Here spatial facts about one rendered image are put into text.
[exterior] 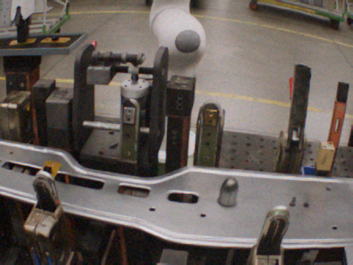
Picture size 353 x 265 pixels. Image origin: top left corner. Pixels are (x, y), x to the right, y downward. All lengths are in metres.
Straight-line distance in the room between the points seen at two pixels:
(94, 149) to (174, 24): 0.36
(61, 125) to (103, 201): 0.26
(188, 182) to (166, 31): 0.43
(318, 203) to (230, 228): 0.19
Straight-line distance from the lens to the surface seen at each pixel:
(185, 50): 1.12
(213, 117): 0.87
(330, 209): 0.82
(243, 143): 1.58
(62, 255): 0.72
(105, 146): 1.00
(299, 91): 0.86
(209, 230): 0.72
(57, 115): 0.97
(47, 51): 1.05
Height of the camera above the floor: 1.47
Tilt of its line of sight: 29 degrees down
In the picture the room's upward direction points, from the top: 3 degrees clockwise
